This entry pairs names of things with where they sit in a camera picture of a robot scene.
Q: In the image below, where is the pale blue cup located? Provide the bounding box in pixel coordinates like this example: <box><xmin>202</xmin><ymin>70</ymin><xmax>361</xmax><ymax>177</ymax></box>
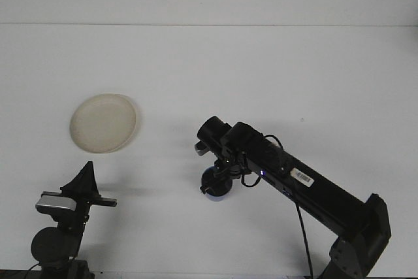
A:
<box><xmin>200</xmin><ymin>166</ymin><xmax>235</xmax><ymax>203</ymax></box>

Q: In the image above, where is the pale round plate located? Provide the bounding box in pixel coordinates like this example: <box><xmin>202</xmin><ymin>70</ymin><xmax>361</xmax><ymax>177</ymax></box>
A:
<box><xmin>69</xmin><ymin>93</ymin><xmax>144</xmax><ymax>155</ymax></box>

